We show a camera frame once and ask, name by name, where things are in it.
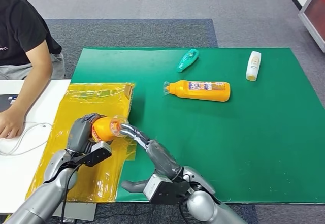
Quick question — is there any red panel silver frame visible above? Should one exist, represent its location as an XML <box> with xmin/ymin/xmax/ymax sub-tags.
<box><xmin>298</xmin><ymin>0</ymin><xmax>325</xmax><ymax>53</ymax></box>

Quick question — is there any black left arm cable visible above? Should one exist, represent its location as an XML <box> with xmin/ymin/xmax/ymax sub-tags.
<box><xmin>60</xmin><ymin>167</ymin><xmax>78</xmax><ymax>224</ymax></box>

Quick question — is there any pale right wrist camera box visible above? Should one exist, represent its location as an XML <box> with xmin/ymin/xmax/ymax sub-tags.
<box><xmin>143</xmin><ymin>174</ymin><xmax>190</xmax><ymax>205</ymax></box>

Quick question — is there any white cable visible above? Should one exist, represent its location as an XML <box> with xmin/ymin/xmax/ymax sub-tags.
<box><xmin>0</xmin><ymin>122</ymin><xmax>53</xmax><ymax>156</ymax></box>

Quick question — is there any white plastic bottle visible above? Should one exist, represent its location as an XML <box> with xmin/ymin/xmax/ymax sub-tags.
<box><xmin>246</xmin><ymin>51</ymin><xmax>262</xmax><ymax>82</ymax></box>

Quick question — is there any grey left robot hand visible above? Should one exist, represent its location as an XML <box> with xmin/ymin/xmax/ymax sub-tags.
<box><xmin>65</xmin><ymin>113</ymin><xmax>107</xmax><ymax>154</ymax></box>

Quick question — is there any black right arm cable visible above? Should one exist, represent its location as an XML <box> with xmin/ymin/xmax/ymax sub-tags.
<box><xmin>178</xmin><ymin>202</ymin><xmax>190</xmax><ymax>224</ymax></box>

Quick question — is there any green table mat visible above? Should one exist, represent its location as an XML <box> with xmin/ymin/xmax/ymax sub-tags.
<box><xmin>71</xmin><ymin>47</ymin><xmax>325</xmax><ymax>204</ymax></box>

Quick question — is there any yellow transparent plastic bag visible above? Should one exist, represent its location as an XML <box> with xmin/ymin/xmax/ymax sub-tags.
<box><xmin>26</xmin><ymin>82</ymin><xmax>136</xmax><ymax>203</ymax></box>

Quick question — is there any orange detergent bottle clear cap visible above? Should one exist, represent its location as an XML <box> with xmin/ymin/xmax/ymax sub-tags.
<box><xmin>90</xmin><ymin>115</ymin><xmax>129</xmax><ymax>143</ymax></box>
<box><xmin>163</xmin><ymin>79</ymin><xmax>231</xmax><ymax>103</ymax></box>

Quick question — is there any person's hand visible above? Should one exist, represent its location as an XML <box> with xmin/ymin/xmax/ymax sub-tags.
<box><xmin>0</xmin><ymin>108</ymin><xmax>26</xmax><ymax>139</ymax></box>

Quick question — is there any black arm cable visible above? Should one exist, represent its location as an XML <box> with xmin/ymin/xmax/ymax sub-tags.
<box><xmin>60</xmin><ymin>167</ymin><xmax>78</xmax><ymax>224</ymax></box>
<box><xmin>178</xmin><ymin>202</ymin><xmax>190</xmax><ymax>224</ymax></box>

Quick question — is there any teal plastic bottle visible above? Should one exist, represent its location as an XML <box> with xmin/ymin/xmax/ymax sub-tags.
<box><xmin>176</xmin><ymin>48</ymin><xmax>200</xmax><ymax>73</ymax></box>

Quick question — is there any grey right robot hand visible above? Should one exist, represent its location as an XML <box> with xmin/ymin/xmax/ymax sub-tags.
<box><xmin>119</xmin><ymin>123</ymin><xmax>184</xmax><ymax>194</ymax></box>

